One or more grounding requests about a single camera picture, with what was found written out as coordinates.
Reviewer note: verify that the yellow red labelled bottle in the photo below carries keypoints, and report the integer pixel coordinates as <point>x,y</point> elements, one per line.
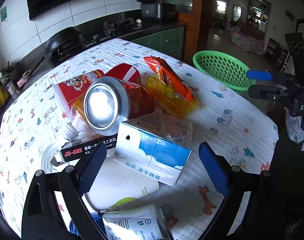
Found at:
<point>77,123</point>

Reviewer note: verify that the black glue box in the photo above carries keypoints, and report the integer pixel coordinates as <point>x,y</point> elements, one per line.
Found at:
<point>74,150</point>

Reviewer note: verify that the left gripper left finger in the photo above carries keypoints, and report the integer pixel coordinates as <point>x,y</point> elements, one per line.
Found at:
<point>41,215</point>

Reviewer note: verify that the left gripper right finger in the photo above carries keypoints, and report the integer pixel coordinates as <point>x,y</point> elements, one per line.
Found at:
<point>259,220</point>

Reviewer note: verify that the black gas stove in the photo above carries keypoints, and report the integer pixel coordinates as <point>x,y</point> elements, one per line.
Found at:
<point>115,29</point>

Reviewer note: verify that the green plastic basket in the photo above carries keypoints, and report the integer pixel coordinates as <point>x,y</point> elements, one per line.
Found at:
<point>224,68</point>

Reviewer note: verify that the pink dish cloth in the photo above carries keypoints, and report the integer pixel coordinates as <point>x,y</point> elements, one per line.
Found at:
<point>24,79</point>

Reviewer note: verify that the black rice cooker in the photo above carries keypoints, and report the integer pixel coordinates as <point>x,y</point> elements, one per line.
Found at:
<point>158,12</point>

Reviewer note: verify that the blue white drink can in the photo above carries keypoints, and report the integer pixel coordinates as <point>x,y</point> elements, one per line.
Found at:
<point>146,222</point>

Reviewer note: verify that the red cartoon plastic cup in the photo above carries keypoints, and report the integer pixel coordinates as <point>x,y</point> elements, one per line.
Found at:
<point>69,90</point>

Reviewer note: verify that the white plastic lid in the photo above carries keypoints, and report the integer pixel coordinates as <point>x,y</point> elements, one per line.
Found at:
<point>52,161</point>

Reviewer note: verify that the blue white milk carton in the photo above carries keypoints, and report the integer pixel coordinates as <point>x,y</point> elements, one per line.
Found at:
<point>155,145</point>

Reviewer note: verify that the orange red snack bag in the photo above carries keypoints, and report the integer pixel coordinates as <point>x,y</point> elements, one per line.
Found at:
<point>166,74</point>

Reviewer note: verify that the green kitchen cabinet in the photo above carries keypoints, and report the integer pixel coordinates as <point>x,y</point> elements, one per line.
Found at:
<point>169,42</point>

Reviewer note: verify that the red cola can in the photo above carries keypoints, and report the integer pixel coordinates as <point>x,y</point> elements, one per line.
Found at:
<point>110,101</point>

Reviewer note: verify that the yellow transparent snack bag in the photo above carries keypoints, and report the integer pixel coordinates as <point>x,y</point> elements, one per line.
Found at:
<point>168,100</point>

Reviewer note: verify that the yellow sauce tin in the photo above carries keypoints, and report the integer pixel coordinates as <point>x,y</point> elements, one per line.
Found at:
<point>4,95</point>

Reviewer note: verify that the white printed tablecloth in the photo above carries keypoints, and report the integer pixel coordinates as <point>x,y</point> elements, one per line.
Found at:
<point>232,126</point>

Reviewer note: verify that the black wok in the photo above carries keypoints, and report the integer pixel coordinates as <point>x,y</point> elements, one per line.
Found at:
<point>62,46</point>

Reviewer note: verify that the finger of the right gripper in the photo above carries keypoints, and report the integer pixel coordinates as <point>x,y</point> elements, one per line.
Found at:
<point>259,75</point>
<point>266,92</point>

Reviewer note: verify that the white paper cup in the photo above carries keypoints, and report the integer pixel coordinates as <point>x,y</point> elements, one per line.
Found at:
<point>116,184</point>

